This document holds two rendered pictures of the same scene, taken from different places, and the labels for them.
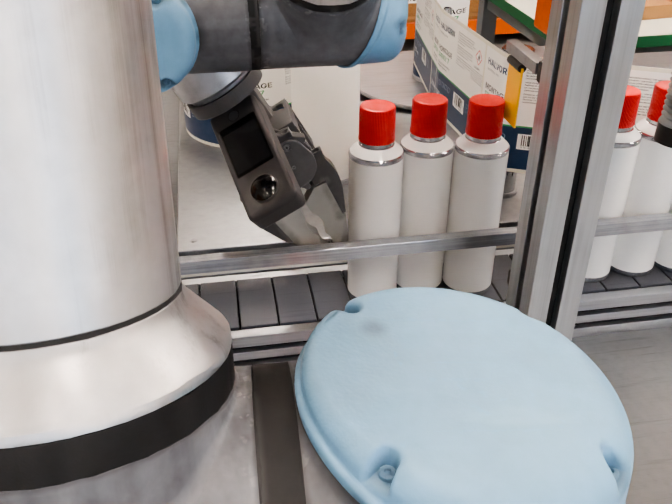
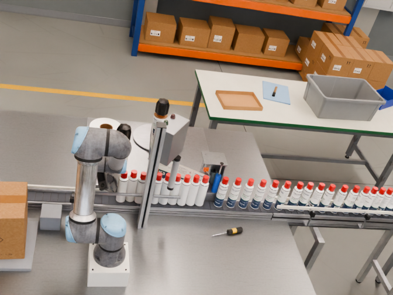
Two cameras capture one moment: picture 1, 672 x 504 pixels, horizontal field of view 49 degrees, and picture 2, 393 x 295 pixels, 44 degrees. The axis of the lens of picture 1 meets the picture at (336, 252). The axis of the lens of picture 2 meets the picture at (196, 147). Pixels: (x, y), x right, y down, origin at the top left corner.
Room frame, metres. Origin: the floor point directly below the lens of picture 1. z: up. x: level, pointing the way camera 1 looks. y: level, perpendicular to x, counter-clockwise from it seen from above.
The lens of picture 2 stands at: (-1.34, -0.13, 2.73)
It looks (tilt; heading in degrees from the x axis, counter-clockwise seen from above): 35 degrees down; 353
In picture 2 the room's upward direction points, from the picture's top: 15 degrees clockwise
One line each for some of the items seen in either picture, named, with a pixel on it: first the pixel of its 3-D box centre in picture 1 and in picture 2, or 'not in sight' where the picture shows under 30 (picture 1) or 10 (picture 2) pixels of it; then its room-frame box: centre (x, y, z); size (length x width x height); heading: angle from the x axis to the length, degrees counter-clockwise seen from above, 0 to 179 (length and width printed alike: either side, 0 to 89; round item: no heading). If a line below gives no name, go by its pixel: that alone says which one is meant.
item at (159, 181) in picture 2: not in sight; (156, 188); (0.66, -0.22, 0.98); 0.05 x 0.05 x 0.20
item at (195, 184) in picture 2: not in sight; (193, 189); (0.70, -0.43, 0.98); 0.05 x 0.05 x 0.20
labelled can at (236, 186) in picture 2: not in sight; (234, 192); (0.74, -0.66, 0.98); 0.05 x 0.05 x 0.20
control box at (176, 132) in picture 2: not in sight; (169, 139); (0.58, -0.23, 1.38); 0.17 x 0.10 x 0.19; 155
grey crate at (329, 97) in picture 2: not in sight; (341, 98); (2.31, -1.70, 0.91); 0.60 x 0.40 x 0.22; 104
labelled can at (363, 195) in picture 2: not in sight; (361, 199); (0.88, -1.47, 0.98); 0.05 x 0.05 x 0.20
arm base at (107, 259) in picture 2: not in sight; (110, 247); (0.19, -0.05, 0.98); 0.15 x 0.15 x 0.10
